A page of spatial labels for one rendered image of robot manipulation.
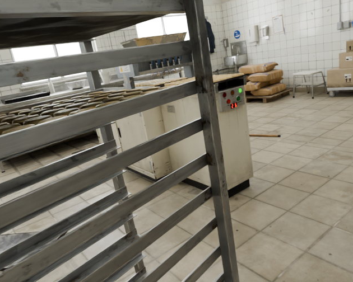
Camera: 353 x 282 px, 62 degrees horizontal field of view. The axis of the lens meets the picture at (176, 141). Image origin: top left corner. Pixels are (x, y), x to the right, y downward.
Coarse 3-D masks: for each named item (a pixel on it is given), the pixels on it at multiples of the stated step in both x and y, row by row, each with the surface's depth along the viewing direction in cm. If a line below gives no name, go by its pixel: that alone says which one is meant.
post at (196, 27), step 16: (192, 0) 61; (192, 16) 62; (192, 32) 64; (192, 48) 65; (208, 48) 65; (208, 64) 66; (208, 80) 66; (208, 96) 67; (208, 112) 68; (208, 128) 69; (208, 144) 71; (208, 160) 72; (224, 176) 74; (224, 192) 74; (224, 208) 75; (224, 224) 76; (224, 240) 78; (224, 256) 80; (224, 272) 82
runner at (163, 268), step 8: (208, 224) 75; (216, 224) 78; (200, 232) 73; (208, 232) 76; (192, 240) 71; (200, 240) 73; (184, 248) 69; (192, 248) 71; (176, 256) 67; (160, 264) 63; (168, 264) 65; (152, 272) 62; (160, 272) 63; (144, 280) 60; (152, 280) 62
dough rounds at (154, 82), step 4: (156, 80) 301; (160, 80) 291; (164, 80) 286; (168, 80) 275; (172, 80) 266; (176, 80) 269; (136, 84) 288; (140, 84) 279; (144, 84) 271; (148, 84) 264; (152, 84) 259; (156, 84) 255
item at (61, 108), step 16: (80, 96) 85; (96, 96) 76; (112, 96) 71; (128, 96) 63; (16, 112) 72; (32, 112) 64; (48, 112) 60; (64, 112) 55; (0, 128) 49; (16, 128) 46
